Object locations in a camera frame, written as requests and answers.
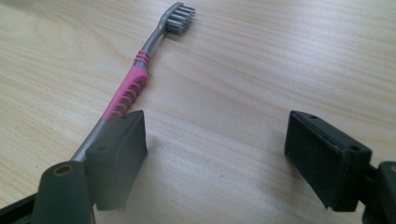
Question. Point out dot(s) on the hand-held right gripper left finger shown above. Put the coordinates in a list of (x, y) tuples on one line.
[(115, 161)]

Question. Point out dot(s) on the pink and grey toothbrush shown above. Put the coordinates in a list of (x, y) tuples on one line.
[(130, 87)]

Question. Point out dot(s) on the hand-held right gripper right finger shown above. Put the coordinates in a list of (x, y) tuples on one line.
[(323, 161)]

